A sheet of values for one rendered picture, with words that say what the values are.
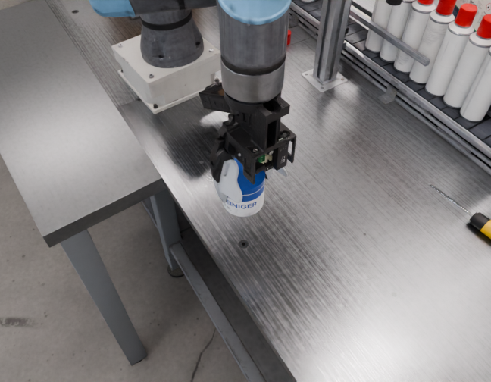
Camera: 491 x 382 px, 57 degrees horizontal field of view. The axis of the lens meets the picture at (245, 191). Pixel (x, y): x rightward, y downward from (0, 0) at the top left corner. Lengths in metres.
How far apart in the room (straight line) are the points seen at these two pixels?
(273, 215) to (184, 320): 0.89
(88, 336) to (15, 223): 0.64
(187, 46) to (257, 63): 0.59
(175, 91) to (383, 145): 0.50
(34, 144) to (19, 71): 0.30
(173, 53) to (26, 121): 0.39
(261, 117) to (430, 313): 0.47
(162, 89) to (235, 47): 0.60
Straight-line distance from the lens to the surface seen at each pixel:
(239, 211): 0.72
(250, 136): 0.59
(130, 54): 1.17
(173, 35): 1.07
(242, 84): 0.52
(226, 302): 1.46
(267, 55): 0.50
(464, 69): 1.07
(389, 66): 1.21
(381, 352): 0.78
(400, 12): 1.15
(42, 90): 1.27
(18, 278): 1.96
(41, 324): 1.83
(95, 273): 1.13
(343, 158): 1.01
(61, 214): 0.96
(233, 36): 0.49
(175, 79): 1.09
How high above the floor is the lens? 1.54
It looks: 50 degrees down
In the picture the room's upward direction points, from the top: straight up
